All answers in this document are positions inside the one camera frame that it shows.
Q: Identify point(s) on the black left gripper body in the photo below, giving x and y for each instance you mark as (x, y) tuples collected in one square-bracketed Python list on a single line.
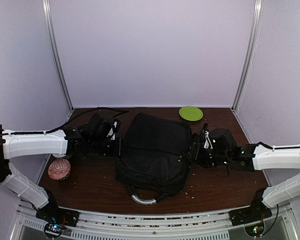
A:
[(98, 146)]

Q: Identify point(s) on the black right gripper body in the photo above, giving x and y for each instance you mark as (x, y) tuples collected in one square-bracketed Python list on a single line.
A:
[(208, 160)]

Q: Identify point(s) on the black student backpack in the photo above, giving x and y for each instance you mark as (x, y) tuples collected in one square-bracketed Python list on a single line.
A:
[(156, 161)]

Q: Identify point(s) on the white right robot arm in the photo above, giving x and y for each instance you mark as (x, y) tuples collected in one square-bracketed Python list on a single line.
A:
[(261, 156)]

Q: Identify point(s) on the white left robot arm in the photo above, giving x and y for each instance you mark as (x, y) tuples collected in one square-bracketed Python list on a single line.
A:
[(29, 143)]

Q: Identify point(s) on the green plate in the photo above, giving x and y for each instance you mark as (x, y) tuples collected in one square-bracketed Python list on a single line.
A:
[(191, 113)]

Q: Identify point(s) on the red patterned bowl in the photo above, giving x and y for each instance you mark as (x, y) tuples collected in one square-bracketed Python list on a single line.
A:
[(59, 169)]

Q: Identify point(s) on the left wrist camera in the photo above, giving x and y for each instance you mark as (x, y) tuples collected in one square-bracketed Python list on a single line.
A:
[(114, 129)]

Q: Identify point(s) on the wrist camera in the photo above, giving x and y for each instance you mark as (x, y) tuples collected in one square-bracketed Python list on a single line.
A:
[(205, 137), (114, 129)]

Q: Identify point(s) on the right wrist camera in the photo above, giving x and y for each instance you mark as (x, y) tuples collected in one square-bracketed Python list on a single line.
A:
[(205, 137)]

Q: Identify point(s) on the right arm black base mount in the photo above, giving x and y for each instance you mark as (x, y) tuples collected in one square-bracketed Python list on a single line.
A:
[(248, 215)]

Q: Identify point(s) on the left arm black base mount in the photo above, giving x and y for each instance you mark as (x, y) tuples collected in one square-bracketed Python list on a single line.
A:
[(61, 216)]

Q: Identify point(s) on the aluminium front rail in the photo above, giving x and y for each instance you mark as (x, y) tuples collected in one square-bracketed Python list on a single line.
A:
[(209, 225)]

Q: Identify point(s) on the left aluminium frame post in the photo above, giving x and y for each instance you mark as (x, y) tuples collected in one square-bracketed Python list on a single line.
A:
[(55, 53)]

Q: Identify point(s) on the aluminium frame post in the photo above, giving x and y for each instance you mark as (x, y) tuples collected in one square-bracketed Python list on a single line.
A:
[(55, 53), (251, 47)]

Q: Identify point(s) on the right aluminium frame post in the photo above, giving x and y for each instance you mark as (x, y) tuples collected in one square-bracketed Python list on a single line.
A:
[(251, 47)]

